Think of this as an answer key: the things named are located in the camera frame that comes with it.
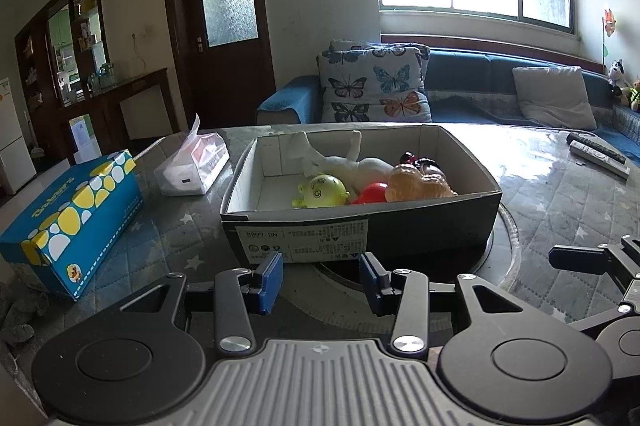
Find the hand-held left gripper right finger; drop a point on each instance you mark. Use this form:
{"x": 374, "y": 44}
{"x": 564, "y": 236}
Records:
{"x": 372, "y": 283}

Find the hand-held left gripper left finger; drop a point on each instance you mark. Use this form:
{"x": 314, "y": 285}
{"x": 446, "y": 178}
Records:
{"x": 270, "y": 281}

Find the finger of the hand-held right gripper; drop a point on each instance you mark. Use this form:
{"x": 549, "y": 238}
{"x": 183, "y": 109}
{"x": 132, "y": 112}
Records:
{"x": 580, "y": 257}

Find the dark cardboard box white inside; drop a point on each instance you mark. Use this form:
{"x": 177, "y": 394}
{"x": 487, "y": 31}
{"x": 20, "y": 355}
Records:
{"x": 360, "y": 236}

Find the red plastic toy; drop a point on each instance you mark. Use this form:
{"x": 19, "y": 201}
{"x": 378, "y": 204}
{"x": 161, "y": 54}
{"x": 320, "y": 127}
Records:
{"x": 370, "y": 194}

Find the yellow-green round toy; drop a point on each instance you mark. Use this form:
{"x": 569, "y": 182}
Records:
{"x": 322, "y": 191}

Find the orange textured toy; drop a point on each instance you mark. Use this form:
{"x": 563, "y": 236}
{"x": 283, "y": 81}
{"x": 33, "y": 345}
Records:
{"x": 415, "y": 183}

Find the bearded figurine with horned helmet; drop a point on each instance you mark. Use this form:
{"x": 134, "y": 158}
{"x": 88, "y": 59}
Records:
{"x": 417, "y": 160}

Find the silver remote control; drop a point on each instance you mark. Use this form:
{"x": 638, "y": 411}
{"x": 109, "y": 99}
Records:
{"x": 597, "y": 157}

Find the black remote control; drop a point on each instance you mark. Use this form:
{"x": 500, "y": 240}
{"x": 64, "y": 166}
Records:
{"x": 581, "y": 137}

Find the white plush toy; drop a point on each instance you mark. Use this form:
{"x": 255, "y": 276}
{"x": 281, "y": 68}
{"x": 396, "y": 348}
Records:
{"x": 340, "y": 161}

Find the white soft tissue pack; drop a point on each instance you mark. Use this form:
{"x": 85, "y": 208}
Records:
{"x": 192, "y": 166}

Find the grey pillow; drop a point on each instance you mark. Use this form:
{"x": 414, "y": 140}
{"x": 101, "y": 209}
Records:
{"x": 555, "y": 96}

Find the brown plush toy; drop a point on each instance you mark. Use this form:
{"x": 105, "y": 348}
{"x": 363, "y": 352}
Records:
{"x": 634, "y": 95}

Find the black and white plush cow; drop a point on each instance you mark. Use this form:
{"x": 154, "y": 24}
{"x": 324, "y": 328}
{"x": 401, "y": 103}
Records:
{"x": 617, "y": 73}

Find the butterfly print pillow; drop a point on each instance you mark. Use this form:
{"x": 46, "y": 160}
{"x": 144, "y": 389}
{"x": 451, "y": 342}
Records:
{"x": 375, "y": 86}

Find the blue dotted tissue box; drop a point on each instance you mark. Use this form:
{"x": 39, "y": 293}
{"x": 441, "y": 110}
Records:
{"x": 75, "y": 216}

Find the blue sofa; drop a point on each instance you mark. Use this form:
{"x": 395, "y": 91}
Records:
{"x": 465, "y": 76}

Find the orange pinwheel decoration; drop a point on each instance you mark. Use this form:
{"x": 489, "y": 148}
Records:
{"x": 608, "y": 22}

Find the dark wooden cabinet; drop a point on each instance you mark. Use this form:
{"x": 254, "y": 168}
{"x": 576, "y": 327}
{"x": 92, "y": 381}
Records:
{"x": 115, "y": 101}

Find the grey cloth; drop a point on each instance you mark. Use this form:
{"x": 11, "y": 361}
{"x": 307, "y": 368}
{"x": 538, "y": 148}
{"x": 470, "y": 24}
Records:
{"x": 20, "y": 316}

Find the dark wooden door glass pane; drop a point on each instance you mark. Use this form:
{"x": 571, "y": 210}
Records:
{"x": 220, "y": 21}

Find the white refrigerator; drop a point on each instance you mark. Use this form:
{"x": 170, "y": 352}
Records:
{"x": 12, "y": 146}

